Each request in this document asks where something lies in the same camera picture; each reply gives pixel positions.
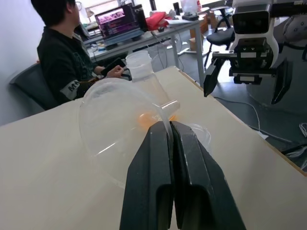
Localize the person in dark sweater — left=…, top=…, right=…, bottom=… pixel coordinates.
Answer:
left=30, top=0, right=132, bottom=106

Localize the clear plastic cup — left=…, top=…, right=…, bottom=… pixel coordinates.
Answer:
left=188, top=122, right=212, bottom=155

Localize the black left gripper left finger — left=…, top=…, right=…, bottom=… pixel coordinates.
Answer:
left=119, top=121, right=174, bottom=230

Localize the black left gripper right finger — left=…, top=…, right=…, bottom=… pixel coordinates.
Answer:
left=170, top=120, right=247, bottom=230

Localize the white floor cable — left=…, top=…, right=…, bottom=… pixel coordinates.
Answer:
left=214, top=96, right=293, bottom=144

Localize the clear flask with orange liquid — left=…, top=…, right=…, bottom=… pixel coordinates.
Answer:
left=125, top=50, right=179, bottom=131

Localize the grey chair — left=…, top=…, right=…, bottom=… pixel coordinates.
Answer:
left=9, top=62, right=60, bottom=111

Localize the red cloth bag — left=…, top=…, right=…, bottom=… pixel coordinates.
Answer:
left=145, top=11, right=174, bottom=31

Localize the bystander bare hand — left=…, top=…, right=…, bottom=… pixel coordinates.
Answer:
left=106, top=66, right=125, bottom=79

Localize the open laptop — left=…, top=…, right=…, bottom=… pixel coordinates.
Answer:
left=94, top=3, right=147, bottom=47

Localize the cardboard box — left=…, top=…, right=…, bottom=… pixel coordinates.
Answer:
left=189, top=37, right=205, bottom=53

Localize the black smartphone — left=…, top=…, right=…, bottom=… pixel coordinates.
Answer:
left=100, top=58, right=127, bottom=77

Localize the white plastic bag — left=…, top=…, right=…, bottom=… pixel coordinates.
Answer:
left=179, top=0, right=202, bottom=15

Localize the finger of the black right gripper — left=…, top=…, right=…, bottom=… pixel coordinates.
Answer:
left=271, top=57, right=294, bottom=105
left=203, top=58, right=226, bottom=98

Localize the black office chair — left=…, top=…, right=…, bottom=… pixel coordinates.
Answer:
left=205, top=6, right=237, bottom=70

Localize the clear plastic funnel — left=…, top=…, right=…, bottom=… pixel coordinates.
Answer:
left=76, top=78, right=181, bottom=159

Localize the black thermos bottle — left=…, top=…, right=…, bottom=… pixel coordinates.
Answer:
left=132, top=4, right=149, bottom=32

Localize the grey office desk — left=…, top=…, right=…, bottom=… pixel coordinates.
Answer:
left=83, top=16, right=206, bottom=84

